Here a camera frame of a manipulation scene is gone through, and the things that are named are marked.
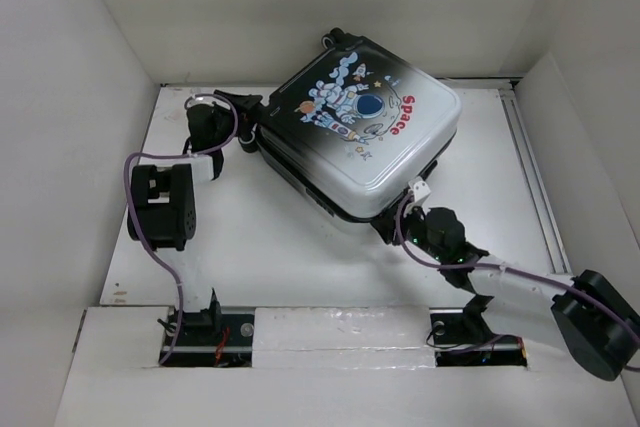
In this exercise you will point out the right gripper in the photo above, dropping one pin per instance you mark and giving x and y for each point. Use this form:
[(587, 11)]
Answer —
[(385, 225)]

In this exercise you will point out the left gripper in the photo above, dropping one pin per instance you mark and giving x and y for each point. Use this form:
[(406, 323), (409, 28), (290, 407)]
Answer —
[(246, 105)]

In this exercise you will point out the black kids suitcase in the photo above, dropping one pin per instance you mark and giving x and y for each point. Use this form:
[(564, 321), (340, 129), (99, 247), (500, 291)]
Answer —
[(355, 125)]

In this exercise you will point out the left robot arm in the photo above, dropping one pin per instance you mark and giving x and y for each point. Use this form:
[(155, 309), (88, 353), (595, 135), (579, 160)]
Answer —
[(161, 204)]

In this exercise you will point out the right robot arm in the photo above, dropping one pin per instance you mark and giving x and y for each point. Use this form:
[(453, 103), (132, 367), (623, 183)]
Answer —
[(584, 315)]

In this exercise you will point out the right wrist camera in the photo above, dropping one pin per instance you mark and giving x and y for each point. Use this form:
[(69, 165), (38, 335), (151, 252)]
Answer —
[(419, 192)]

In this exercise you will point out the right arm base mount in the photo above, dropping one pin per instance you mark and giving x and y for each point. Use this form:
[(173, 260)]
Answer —
[(458, 340)]

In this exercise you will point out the aluminium rail frame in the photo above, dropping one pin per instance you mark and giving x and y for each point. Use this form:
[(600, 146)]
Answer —
[(488, 176)]

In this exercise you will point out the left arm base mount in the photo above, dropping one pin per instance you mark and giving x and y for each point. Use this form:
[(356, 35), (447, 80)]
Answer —
[(218, 338)]

